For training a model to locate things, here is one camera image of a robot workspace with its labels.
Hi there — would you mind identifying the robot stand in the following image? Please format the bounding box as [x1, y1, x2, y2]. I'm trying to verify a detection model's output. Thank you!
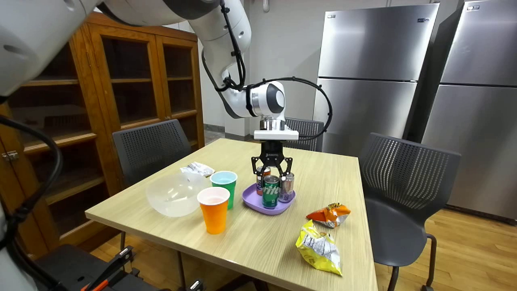
[34, 244, 205, 291]

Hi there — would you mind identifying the orange chip bag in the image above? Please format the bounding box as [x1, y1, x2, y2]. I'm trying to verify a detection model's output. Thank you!
[306, 202, 351, 229]

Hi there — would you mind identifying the stainless steel refrigerator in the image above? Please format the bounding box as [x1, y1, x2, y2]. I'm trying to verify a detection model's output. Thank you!
[404, 0, 517, 226]
[313, 3, 440, 158]

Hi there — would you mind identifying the green plastic cup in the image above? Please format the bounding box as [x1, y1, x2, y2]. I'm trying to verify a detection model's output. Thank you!
[210, 171, 238, 210]

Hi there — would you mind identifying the crumpled silver wrapper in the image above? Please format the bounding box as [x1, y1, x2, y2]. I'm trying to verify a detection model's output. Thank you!
[180, 161, 216, 178]

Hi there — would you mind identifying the green soda can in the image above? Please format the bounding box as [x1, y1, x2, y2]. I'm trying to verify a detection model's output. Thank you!
[262, 175, 281, 209]

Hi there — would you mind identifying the orange plastic cup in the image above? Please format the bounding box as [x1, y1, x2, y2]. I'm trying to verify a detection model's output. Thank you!
[197, 186, 231, 235]

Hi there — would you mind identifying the purple plate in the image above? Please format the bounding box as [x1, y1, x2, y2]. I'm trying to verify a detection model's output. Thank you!
[242, 183, 296, 216]

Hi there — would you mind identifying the wooden glass-door cabinet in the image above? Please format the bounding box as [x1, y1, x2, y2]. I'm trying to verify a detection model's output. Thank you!
[0, 11, 206, 260]

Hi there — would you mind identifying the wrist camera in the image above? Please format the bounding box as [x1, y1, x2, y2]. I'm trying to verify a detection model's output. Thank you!
[253, 124, 300, 141]

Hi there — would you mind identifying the clear plastic bowl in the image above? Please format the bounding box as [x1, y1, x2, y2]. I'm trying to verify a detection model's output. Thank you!
[146, 173, 211, 218]

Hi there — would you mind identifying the grey mesh chair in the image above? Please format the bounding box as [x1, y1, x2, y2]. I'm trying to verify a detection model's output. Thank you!
[284, 117, 325, 152]
[359, 132, 462, 291]
[112, 119, 193, 253]

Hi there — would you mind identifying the orange soda can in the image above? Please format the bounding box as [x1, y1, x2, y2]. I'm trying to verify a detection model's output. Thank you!
[256, 166, 272, 196]

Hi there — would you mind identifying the black and orange clamp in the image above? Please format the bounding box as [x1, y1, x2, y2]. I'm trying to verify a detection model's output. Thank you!
[80, 246, 135, 291]

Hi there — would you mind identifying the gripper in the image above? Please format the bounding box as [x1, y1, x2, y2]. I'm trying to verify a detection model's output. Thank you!
[251, 140, 294, 179]

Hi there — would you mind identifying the yellow chip bag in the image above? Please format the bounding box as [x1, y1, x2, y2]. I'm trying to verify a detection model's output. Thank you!
[295, 220, 343, 276]

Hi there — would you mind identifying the silver soda can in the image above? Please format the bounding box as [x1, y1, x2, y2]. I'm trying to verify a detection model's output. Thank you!
[279, 173, 295, 203]

